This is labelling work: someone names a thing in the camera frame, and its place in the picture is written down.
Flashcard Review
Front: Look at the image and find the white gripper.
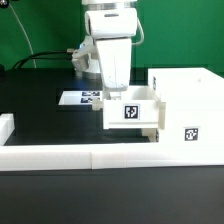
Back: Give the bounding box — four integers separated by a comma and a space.
96, 38, 132, 100

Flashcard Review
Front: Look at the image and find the white drawer box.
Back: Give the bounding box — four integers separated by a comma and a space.
92, 86, 165, 129
141, 128, 159, 142

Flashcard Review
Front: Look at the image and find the white drawer cabinet frame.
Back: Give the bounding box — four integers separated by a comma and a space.
148, 68, 224, 144

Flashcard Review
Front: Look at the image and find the white front drawer box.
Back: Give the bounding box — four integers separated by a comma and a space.
141, 128, 159, 142

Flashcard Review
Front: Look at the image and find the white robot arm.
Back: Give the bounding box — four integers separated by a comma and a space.
72, 0, 144, 100

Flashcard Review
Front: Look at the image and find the white fiducial marker sheet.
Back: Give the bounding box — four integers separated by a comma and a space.
59, 90, 102, 105

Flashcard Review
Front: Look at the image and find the black cable bundle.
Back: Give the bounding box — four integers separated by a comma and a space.
11, 48, 76, 70

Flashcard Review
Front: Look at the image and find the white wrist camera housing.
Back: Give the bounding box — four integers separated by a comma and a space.
85, 8, 137, 39

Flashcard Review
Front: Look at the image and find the thin white cable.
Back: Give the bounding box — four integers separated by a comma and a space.
8, 3, 38, 69

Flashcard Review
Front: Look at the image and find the white U-shaped border wall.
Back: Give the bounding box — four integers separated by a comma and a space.
0, 114, 224, 171

